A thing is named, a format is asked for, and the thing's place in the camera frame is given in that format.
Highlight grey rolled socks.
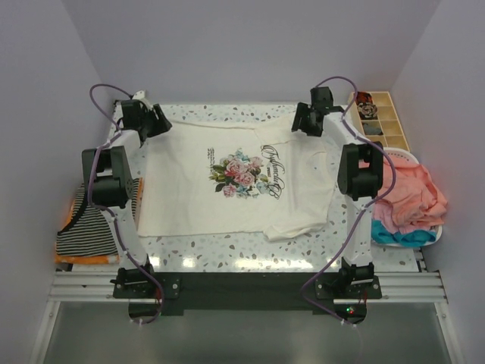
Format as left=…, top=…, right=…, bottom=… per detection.
left=362, top=122, right=383, bottom=136

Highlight aluminium table frame rail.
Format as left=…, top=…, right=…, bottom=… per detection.
left=48, top=271, right=447, bottom=303

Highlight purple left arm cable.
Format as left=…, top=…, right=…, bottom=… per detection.
left=87, top=83, right=166, bottom=324

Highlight wooden compartment organizer box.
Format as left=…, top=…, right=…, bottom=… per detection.
left=349, top=91, right=410, bottom=151

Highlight teal garment in basket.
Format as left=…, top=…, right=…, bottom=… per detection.
left=371, top=220, right=437, bottom=248

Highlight white plastic laundry basket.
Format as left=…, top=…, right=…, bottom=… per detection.
left=385, top=147, right=443, bottom=247

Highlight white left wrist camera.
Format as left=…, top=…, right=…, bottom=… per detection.
left=131, top=90, right=146, bottom=101

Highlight white floral print t-shirt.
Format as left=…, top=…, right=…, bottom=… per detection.
left=138, top=116, right=334, bottom=241

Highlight salmon orange garment in basket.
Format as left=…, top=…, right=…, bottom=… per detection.
left=373, top=149, right=448, bottom=234

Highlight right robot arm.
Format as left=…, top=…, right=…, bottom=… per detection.
left=292, top=86, right=386, bottom=299

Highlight red black rolled socks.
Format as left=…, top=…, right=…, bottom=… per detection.
left=355, top=91, right=374, bottom=105

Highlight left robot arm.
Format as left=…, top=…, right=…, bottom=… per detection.
left=81, top=92, right=171, bottom=304

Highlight pink black rolled socks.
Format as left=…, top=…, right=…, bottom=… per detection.
left=357, top=102, right=378, bottom=120

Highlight black white striped folded shirt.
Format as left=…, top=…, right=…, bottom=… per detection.
left=55, top=180, right=142, bottom=256

